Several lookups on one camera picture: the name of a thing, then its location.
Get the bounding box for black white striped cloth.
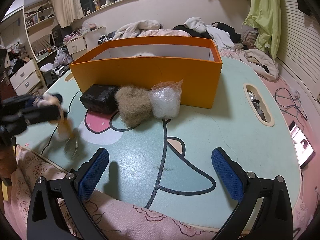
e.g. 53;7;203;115
97;34;115;45

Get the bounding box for brown fuzzy garment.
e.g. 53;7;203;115
241;29;259;49

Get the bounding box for small white drawer unit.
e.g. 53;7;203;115
66;40;87;55

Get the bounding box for black hanging garment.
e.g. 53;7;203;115
297;0;314;15

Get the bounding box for beige curtain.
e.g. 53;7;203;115
49;0;85;27

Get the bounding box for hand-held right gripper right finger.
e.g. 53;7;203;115
211;147;294;240

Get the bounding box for tan white soft toy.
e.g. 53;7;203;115
34;92;75;140

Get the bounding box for black plastic wrapped box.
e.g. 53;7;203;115
80;84;120;114

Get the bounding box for smartphone with lit screen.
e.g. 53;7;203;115
288;121;316;170

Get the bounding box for white fleece blanket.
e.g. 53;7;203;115
114;19;163;39

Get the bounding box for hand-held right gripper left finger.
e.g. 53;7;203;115
26;147;110;240

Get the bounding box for beige crumpled garment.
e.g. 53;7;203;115
239;49;278;81

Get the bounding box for white wall shelf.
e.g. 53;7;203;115
24;1;57;30

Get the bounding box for black monitor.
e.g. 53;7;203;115
51;25;64;45

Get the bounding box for white crumpled shirt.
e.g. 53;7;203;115
206;25;235;50

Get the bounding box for light green hanging garment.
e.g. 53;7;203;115
242;0;283;60

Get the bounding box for white drawer cabinet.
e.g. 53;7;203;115
9;59;42;95

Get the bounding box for black crumpled garment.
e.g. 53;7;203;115
172;22;242;43

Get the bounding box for orange cardboard box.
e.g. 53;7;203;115
69;35;223;109

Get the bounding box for clear crumpled plastic bag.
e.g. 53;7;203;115
149;79;184;120

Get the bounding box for wire clothes hangers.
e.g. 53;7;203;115
274;87;308;120

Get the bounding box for mint cartoon printed desktop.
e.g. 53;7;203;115
41;56;303;232

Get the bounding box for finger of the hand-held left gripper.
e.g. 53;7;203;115
24;104;67;125
15;93;63;106

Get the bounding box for pale pink floral quilt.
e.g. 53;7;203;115
140;29;190;37

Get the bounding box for white hooded garment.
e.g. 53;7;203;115
184;17;208;30

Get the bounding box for person's left forearm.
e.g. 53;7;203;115
0;150;19;187

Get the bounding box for white side cabinet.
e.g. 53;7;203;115
84;26;108;49

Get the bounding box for crumpled foil wrappers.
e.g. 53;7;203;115
247;91;268;122

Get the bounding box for brown fuzzy wool ball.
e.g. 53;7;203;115
114;86;153;128

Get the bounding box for white louvered closet doors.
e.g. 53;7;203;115
272;0;320;110

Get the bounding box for grey plastic bag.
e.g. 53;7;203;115
54;49;73;65

